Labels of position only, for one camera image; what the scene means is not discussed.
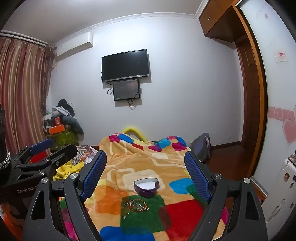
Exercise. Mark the white suitcase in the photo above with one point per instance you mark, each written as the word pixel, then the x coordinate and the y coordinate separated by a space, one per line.
pixel 282 192

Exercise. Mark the small silver earring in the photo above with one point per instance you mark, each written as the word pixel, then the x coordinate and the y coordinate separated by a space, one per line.
pixel 126 216

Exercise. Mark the purple heart-shaped tin box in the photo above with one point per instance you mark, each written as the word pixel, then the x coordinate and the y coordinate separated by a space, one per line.
pixel 146 188

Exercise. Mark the orange box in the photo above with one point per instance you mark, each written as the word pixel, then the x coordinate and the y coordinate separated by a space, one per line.
pixel 56 129

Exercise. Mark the striped pink curtain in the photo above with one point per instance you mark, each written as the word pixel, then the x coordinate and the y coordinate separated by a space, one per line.
pixel 20 92

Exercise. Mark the white wardrobe door with hearts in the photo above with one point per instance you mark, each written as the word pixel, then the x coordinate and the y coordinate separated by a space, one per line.
pixel 275 104

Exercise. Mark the brown wooden door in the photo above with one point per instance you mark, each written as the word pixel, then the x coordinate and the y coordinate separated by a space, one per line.
pixel 248 92

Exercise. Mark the striped cloth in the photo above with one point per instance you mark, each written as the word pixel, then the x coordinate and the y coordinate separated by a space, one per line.
pixel 85 154

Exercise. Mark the orange cloth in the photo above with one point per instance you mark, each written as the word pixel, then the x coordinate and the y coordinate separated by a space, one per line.
pixel 9 222

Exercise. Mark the grey backpack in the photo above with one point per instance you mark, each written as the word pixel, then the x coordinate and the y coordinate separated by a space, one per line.
pixel 201 147

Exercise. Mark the white paper label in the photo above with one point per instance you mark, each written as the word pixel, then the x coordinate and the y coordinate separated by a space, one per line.
pixel 281 56

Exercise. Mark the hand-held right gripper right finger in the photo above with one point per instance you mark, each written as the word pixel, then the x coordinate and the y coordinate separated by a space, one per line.
pixel 196 173

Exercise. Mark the wooden overhead cabinet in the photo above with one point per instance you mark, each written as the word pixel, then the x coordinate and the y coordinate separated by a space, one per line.
pixel 219 18

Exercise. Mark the colourful patchwork blanket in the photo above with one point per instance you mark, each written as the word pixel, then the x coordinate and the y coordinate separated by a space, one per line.
pixel 138 162

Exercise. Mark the large black wall television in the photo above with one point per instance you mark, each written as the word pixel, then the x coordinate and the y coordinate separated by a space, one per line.
pixel 126 66

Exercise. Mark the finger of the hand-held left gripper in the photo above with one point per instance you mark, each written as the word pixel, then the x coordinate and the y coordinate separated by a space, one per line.
pixel 41 146
pixel 62 154

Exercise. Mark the white air conditioner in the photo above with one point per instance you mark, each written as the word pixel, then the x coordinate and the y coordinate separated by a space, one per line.
pixel 74 46

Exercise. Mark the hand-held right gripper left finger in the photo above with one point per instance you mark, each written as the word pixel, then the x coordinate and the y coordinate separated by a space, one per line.
pixel 94 172

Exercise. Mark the yellow foam tube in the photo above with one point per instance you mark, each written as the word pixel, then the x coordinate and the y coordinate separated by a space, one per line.
pixel 136 133

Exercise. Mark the small red box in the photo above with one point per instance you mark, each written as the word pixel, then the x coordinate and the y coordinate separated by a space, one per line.
pixel 57 121

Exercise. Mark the yellow cloth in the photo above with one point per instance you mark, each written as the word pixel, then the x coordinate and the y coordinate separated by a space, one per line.
pixel 67 170

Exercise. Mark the green patterned cloth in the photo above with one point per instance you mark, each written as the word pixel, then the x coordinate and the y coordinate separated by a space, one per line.
pixel 64 140

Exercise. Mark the pile of clothes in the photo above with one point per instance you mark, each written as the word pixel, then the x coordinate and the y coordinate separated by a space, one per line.
pixel 61 109

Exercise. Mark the small black wall monitor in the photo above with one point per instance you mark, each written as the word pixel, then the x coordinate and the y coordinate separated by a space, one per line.
pixel 126 90

